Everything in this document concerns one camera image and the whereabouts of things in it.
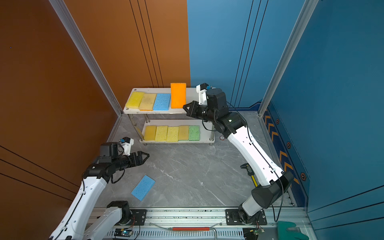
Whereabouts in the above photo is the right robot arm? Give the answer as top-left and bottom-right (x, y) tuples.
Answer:
(183, 84), (294, 225)

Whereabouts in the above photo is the green sponge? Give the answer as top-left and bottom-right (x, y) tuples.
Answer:
(189, 126), (200, 141)

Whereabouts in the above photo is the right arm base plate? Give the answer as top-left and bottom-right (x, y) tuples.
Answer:
(225, 209), (268, 226)

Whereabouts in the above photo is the small blue sponge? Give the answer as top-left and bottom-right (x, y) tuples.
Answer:
(153, 94), (171, 111)

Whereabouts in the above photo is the orange sponge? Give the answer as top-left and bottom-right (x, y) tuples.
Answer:
(171, 83), (187, 109)

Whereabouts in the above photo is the left circuit board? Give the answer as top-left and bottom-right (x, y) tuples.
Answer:
(114, 229), (134, 238)

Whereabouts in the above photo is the circuit board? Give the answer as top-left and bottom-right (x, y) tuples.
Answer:
(114, 229), (134, 238)
(250, 227), (265, 239)

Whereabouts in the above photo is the green glove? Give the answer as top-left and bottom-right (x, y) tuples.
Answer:
(277, 221), (310, 240)

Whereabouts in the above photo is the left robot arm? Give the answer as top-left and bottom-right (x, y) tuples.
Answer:
(49, 138), (150, 240)

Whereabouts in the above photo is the thick yellow sponge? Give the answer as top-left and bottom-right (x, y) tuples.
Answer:
(144, 126), (157, 142)

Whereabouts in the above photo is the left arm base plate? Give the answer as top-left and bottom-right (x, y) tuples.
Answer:
(118, 209), (147, 227)

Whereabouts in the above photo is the tan yellow sponge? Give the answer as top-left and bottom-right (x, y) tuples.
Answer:
(139, 93), (157, 111)

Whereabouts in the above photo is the dark yellow sponge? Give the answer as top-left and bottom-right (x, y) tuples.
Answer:
(178, 126), (189, 141)

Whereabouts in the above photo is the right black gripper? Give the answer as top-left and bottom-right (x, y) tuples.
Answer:
(182, 101), (218, 124)

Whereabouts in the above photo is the red handled tool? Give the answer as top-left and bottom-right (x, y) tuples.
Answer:
(170, 227), (211, 232)

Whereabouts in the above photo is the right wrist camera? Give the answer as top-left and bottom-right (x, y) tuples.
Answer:
(196, 83), (211, 105)

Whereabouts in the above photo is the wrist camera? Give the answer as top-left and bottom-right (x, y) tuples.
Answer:
(118, 137), (134, 156)
(196, 83), (211, 105)

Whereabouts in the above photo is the white two-tier shelf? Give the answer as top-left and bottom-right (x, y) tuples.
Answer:
(123, 107), (215, 146)

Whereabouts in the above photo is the light yellow sponge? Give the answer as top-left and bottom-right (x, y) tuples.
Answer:
(166, 127), (179, 143)
(155, 126), (168, 142)

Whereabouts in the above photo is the right aluminium frame post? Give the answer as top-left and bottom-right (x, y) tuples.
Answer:
(258, 0), (319, 117)

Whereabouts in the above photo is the right circuit board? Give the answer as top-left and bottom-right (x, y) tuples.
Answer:
(250, 227), (265, 239)

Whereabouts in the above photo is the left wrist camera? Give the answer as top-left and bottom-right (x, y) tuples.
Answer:
(118, 137), (134, 156)

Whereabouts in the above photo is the left aluminium frame post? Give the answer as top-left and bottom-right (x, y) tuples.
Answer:
(49, 0), (123, 117)

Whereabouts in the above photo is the aluminium frame post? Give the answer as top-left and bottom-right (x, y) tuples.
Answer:
(49, 0), (123, 117)
(258, 0), (319, 117)

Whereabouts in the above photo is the large blue sponge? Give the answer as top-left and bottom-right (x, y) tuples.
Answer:
(131, 175), (155, 201)

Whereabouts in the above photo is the yellow black caliper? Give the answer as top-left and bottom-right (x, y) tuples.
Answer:
(241, 164), (258, 187)

